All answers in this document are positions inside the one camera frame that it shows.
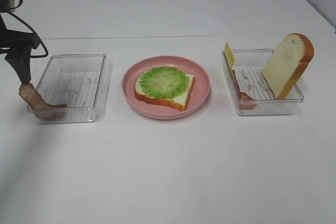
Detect green lettuce leaf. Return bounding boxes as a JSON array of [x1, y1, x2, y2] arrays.
[[140, 66, 189, 99]]

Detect pink round plate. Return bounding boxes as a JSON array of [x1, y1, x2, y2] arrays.
[[122, 56, 211, 120]]

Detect left clear plastic tray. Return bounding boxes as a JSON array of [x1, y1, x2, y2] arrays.
[[27, 54, 112, 124]]

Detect bread slice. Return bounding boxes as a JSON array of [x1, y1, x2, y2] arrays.
[[261, 33, 314, 100], [134, 74, 195, 111]]

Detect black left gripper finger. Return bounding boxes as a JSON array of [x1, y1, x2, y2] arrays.
[[5, 48, 32, 85]]

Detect yellow cheese slice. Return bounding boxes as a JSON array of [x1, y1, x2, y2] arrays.
[[224, 42, 235, 71]]

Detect right clear plastic tray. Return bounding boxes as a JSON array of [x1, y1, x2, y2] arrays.
[[222, 48, 304, 116]]

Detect bacon strip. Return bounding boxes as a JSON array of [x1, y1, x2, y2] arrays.
[[232, 70, 256, 110], [19, 83, 67, 121]]

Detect clear plastic tray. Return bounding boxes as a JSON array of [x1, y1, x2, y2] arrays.
[[27, 54, 112, 124], [222, 48, 304, 116]]

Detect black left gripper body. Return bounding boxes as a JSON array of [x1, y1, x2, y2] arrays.
[[1, 0, 38, 49]]

